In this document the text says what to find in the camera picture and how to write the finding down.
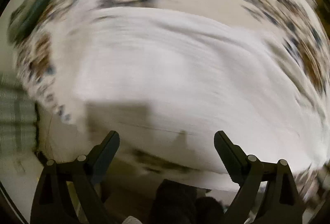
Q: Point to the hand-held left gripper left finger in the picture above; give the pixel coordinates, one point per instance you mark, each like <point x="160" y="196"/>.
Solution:
<point x="107" y="151"/>

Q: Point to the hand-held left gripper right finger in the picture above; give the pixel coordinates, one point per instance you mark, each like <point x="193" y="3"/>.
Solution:
<point x="226" y="153"/>

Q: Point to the white towel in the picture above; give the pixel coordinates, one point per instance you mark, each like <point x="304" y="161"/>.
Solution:
<point x="167" y="71"/>

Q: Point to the dark cloth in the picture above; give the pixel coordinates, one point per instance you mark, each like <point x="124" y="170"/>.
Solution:
<point x="175" y="200"/>

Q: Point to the plaid cloth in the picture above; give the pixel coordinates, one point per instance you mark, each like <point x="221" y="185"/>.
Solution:
<point x="15" y="115"/>

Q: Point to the dark green object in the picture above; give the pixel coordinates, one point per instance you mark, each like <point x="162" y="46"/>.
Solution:
<point x="33" y="16"/>

